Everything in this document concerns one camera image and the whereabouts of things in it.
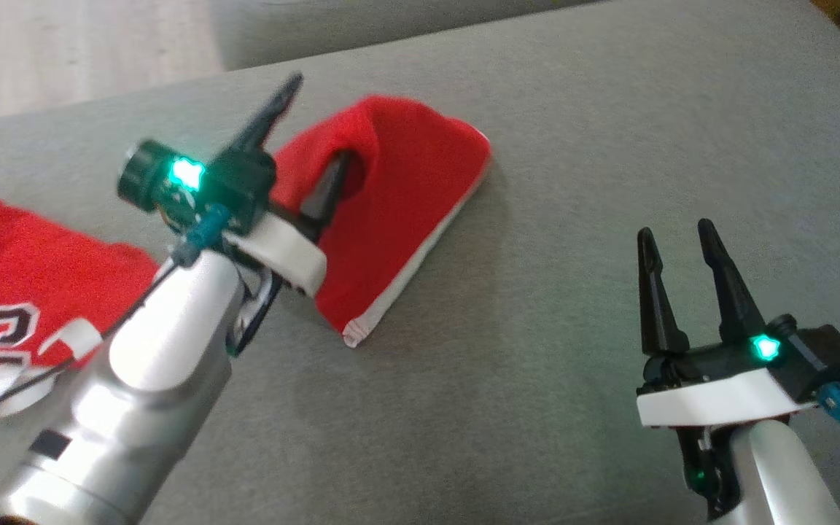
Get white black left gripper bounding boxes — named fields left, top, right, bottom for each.
left=225, top=72, right=354, bottom=298

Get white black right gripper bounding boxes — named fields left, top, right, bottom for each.
left=636, top=218, right=819, bottom=429

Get grey sofa seat cushion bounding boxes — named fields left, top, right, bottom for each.
left=0, top=0, right=840, bottom=525

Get red shorts with white trim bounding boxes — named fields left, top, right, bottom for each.
left=268, top=94, right=493, bottom=349

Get red basketball jersey number 23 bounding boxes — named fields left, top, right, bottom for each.
left=0, top=198, right=163, bottom=419

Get grey sofa cushion with seam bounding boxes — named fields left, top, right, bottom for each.
left=210, top=0, right=610, bottom=72

